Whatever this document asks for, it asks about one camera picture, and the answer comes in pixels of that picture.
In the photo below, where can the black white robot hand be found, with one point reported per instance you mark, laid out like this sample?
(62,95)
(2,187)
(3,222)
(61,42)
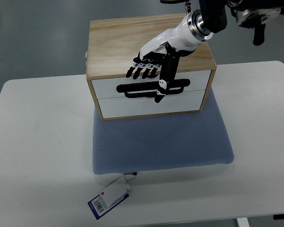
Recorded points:
(164,51)

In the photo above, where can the white top drawer black handle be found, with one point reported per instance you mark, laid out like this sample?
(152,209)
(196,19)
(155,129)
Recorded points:
(106,88)

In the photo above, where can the wooden drawer cabinet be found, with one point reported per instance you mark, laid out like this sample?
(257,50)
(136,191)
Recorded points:
(114,43)

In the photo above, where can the white bottom drawer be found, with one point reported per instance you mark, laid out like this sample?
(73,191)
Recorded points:
(123,106)

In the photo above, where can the white hinge on cabinet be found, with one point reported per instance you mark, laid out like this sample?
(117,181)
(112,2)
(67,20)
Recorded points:
(86,56)

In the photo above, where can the blue mesh cushion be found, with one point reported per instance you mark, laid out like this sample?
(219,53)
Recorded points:
(161,142)

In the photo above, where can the white blue price tag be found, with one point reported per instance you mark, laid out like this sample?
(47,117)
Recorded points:
(109,197)

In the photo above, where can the white table leg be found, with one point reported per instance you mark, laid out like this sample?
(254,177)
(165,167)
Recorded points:
(242,222)

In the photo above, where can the black table control panel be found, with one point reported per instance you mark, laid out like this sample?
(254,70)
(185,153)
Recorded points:
(278,217)

